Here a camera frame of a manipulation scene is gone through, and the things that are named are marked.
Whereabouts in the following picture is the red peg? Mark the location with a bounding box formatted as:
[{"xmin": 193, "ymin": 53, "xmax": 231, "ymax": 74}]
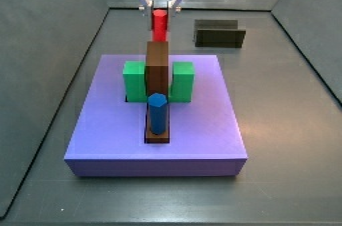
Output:
[{"xmin": 152, "ymin": 9, "xmax": 167, "ymax": 41}]

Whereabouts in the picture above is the purple base board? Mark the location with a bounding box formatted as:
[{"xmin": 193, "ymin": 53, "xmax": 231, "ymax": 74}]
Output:
[{"xmin": 64, "ymin": 55, "xmax": 247, "ymax": 177}]

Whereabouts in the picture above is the black slotted holder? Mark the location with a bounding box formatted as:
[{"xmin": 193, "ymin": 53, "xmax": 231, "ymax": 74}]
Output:
[{"xmin": 193, "ymin": 19, "xmax": 246, "ymax": 48}]

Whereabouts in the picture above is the brown T-shaped block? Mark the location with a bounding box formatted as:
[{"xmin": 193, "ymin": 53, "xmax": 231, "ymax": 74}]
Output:
[{"xmin": 144, "ymin": 41, "xmax": 169, "ymax": 144}]

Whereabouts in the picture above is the green U-shaped block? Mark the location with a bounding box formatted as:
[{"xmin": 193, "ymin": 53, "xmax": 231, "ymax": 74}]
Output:
[{"xmin": 123, "ymin": 61, "xmax": 195, "ymax": 103}]

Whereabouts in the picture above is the blue hexagonal peg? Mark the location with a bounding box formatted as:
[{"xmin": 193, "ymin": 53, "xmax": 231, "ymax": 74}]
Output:
[{"xmin": 148, "ymin": 93, "xmax": 167, "ymax": 135}]

